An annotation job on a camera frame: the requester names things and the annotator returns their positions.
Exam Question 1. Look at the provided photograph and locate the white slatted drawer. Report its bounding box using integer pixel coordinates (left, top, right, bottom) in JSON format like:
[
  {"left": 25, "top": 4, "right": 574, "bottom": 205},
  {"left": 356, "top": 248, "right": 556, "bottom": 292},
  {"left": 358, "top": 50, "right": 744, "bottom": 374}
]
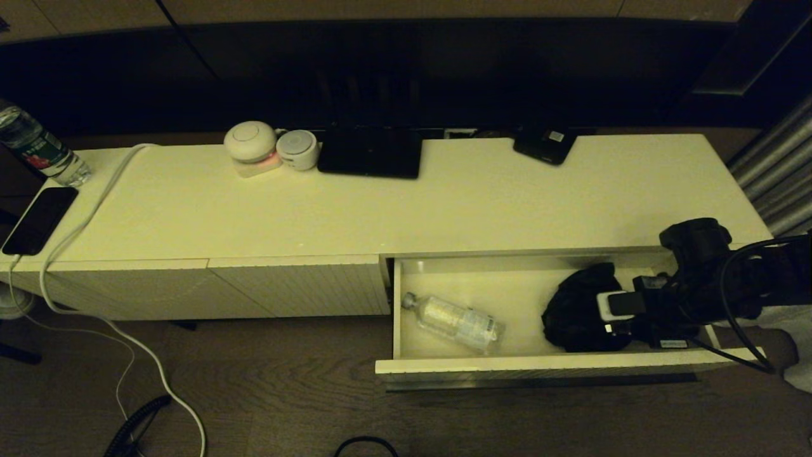
[{"left": 374, "top": 246, "right": 766, "bottom": 391}]

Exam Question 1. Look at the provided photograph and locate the black cable with plug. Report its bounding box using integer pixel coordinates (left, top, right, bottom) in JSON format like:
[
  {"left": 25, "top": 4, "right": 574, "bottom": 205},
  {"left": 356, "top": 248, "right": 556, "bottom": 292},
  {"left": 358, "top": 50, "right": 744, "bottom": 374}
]
[{"left": 334, "top": 435, "right": 399, "bottom": 457}]

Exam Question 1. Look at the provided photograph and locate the black coiled cable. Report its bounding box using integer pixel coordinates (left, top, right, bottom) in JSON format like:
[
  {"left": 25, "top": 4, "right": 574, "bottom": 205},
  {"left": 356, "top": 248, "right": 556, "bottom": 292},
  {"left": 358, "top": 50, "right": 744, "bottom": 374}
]
[{"left": 103, "top": 395, "right": 173, "bottom": 457}]

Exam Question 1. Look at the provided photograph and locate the white sheer curtain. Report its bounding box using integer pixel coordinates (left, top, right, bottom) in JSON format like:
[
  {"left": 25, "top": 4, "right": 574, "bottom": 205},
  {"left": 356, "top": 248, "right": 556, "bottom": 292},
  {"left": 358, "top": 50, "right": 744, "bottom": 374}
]
[{"left": 758, "top": 305, "right": 812, "bottom": 394}]

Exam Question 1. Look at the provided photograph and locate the small white round device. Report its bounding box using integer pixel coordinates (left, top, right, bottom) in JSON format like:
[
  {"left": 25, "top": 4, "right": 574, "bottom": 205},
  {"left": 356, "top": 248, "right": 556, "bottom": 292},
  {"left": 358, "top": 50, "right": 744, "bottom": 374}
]
[{"left": 277, "top": 129, "right": 320, "bottom": 171}]

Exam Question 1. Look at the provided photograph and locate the dark long cabinet handle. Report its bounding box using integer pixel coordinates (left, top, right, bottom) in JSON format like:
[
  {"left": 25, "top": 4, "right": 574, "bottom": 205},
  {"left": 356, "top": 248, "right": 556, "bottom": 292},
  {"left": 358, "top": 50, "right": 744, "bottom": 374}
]
[{"left": 386, "top": 373, "right": 698, "bottom": 392}]

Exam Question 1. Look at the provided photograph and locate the grey curtain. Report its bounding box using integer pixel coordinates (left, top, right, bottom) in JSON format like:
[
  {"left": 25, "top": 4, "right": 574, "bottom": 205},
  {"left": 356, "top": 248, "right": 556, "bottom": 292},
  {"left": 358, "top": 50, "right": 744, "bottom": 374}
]
[{"left": 726, "top": 95, "right": 812, "bottom": 235}]

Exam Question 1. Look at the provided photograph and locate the water bottle green red label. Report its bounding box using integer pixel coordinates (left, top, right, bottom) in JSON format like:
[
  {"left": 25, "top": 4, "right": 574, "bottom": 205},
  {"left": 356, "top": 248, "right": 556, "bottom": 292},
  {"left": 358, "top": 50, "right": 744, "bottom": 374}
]
[{"left": 0, "top": 98, "right": 94, "bottom": 189}]

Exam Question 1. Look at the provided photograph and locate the large white round device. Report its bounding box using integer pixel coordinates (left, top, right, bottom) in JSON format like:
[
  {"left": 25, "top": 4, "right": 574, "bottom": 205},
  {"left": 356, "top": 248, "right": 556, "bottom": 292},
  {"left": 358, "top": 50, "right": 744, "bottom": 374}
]
[{"left": 223, "top": 120, "right": 283, "bottom": 178}]

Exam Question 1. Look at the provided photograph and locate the thin white cable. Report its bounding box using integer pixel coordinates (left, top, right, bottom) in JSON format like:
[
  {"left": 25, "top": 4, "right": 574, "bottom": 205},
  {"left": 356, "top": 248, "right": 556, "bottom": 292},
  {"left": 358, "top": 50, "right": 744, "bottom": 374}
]
[{"left": 6, "top": 254, "right": 137, "bottom": 423}]

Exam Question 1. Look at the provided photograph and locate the black flat box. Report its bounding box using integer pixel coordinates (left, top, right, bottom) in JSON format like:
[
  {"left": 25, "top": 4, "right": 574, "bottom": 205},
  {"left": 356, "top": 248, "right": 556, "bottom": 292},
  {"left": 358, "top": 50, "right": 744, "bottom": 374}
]
[{"left": 317, "top": 124, "right": 424, "bottom": 180}]

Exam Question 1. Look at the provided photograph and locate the large black television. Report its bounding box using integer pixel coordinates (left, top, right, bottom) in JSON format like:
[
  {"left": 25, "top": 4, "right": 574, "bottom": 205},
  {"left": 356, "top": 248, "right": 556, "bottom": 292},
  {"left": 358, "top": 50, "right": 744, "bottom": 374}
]
[{"left": 181, "top": 19, "right": 737, "bottom": 134}]

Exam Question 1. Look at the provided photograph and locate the thick white cable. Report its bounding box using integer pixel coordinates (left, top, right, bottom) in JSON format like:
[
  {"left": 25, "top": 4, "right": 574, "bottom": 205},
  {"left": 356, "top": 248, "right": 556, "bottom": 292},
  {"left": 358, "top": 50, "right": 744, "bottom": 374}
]
[{"left": 39, "top": 143, "right": 208, "bottom": 457}]

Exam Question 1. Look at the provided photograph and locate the black smartphone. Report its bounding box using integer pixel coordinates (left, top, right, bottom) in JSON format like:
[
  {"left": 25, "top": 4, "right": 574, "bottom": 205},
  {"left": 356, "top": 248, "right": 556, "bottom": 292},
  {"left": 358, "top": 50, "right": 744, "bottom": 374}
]
[{"left": 2, "top": 186, "right": 80, "bottom": 256}]

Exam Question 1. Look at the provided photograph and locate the white round floor object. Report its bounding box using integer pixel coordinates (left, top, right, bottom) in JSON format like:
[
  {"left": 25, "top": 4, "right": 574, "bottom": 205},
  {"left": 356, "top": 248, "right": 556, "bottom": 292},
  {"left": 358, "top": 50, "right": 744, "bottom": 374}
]
[{"left": 0, "top": 282, "right": 32, "bottom": 321}]

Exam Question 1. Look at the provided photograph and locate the small black labelled device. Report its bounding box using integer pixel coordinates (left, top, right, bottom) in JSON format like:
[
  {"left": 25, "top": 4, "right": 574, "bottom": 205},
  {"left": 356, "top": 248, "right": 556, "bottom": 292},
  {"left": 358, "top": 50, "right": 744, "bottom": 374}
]
[{"left": 513, "top": 129, "right": 577, "bottom": 166}]

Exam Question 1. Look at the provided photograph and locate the black floor foot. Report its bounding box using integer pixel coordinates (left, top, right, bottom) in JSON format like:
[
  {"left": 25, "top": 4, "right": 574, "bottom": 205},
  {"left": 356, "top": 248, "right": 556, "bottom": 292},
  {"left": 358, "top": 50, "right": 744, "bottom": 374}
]
[{"left": 0, "top": 343, "right": 43, "bottom": 366}]

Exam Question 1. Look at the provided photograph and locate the black cloth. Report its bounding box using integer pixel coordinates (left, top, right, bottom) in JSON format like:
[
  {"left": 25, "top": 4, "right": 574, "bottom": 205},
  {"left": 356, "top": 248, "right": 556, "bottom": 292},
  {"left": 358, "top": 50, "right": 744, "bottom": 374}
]
[{"left": 541, "top": 262, "right": 636, "bottom": 354}]

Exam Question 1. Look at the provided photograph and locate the clear plastic water bottle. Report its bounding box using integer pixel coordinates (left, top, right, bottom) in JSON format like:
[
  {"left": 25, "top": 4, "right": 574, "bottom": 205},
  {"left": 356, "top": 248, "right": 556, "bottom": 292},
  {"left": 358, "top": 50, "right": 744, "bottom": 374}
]
[{"left": 402, "top": 291, "right": 504, "bottom": 355}]

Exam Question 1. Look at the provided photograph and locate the long white tv cabinet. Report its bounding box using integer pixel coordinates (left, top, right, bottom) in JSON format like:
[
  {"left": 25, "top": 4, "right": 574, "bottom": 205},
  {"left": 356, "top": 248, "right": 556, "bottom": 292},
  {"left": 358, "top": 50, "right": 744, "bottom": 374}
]
[{"left": 0, "top": 133, "right": 775, "bottom": 321}]

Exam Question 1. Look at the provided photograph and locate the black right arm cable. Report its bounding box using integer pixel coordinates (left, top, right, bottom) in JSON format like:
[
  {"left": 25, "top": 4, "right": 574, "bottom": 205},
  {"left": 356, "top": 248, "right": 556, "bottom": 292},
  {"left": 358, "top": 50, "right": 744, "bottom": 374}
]
[{"left": 688, "top": 236, "right": 812, "bottom": 375}]

